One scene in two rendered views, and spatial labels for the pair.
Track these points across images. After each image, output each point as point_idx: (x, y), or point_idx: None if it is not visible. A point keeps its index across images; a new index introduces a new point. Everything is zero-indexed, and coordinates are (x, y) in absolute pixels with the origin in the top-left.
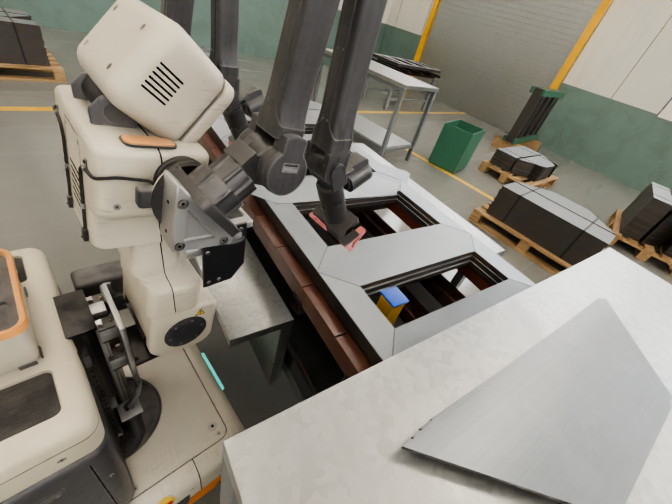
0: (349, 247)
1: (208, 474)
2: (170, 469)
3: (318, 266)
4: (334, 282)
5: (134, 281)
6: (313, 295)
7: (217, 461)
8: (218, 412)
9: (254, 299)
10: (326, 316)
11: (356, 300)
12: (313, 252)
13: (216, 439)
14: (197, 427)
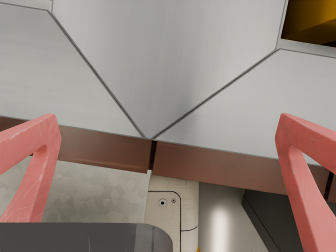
0: (328, 211)
1: (198, 216)
2: (176, 249)
3: (128, 120)
4: (216, 121)
5: None
6: (190, 165)
7: (195, 209)
8: (152, 190)
9: (70, 184)
10: (265, 179)
11: (314, 108)
12: (59, 89)
13: (178, 204)
14: (154, 215)
